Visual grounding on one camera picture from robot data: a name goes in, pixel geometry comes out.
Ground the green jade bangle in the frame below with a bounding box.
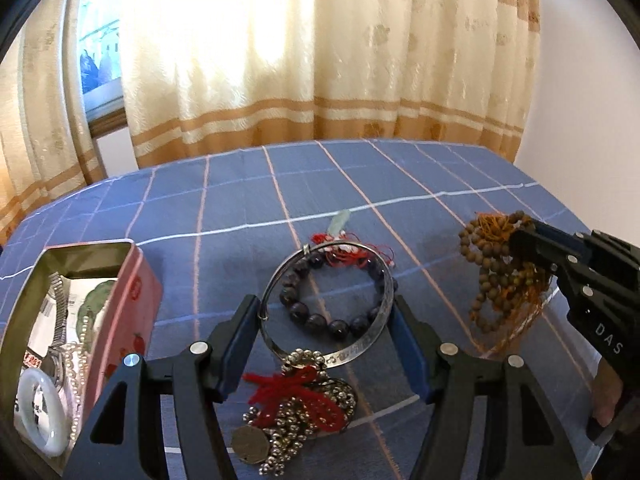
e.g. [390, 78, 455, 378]
[77, 280, 118, 356]

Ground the silver bangle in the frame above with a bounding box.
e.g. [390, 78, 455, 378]
[257, 242, 396, 367]

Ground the silver bead chain red tassel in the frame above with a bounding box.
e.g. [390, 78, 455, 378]
[231, 347, 358, 478]

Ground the pink tin box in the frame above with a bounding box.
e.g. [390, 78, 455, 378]
[0, 241, 163, 476]

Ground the white jade bangle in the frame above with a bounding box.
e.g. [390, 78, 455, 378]
[15, 369, 71, 457]

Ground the window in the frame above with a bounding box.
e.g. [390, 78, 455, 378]
[75, 0, 126, 136]

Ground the brown wooden bead mala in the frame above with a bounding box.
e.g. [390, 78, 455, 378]
[459, 211, 556, 356]

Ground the white pearl necklace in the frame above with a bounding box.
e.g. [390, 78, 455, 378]
[60, 310, 93, 443]

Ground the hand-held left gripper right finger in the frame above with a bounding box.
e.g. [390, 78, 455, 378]
[390, 294, 586, 480]

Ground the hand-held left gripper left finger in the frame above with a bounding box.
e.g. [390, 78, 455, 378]
[62, 294, 261, 480]

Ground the dark bead bracelet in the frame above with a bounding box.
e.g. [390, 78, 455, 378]
[280, 252, 398, 343]

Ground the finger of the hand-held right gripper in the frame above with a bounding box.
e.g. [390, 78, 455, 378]
[509, 230, 586, 281]
[532, 219, 601, 256]

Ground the printed paper card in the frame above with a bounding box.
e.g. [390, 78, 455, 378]
[25, 277, 121, 361]

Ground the wide cream orange floral curtain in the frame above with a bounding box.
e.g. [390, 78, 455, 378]
[120, 0, 543, 168]

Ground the red string jade pendant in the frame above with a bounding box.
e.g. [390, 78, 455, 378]
[309, 210, 398, 268]

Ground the blue plaid tablecloth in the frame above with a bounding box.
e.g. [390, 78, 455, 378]
[0, 139, 640, 480]

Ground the silver metal watch band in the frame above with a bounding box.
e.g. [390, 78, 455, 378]
[42, 272, 76, 391]

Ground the person's right hand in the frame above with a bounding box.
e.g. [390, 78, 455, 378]
[592, 355, 626, 427]

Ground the narrow cream orange floral curtain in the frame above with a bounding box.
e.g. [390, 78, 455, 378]
[0, 0, 108, 246]

